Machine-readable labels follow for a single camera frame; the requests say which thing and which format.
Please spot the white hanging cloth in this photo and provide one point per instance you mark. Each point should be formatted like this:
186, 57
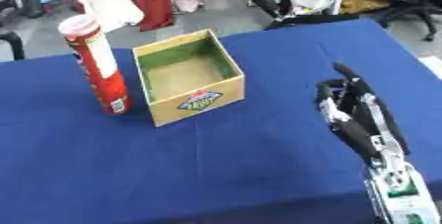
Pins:
109, 2

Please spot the black office chair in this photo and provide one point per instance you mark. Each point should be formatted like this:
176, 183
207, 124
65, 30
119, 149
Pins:
411, 1

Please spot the black tripod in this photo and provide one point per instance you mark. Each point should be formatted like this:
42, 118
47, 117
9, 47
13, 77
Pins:
282, 2

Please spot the tall red canister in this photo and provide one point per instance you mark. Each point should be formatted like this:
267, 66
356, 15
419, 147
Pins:
101, 70

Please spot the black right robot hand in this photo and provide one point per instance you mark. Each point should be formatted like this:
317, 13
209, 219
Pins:
352, 129

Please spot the tan cardboard box green inside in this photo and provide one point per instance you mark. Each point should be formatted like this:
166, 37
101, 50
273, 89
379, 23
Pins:
187, 76

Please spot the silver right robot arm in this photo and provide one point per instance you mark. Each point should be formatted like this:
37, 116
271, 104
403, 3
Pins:
403, 191

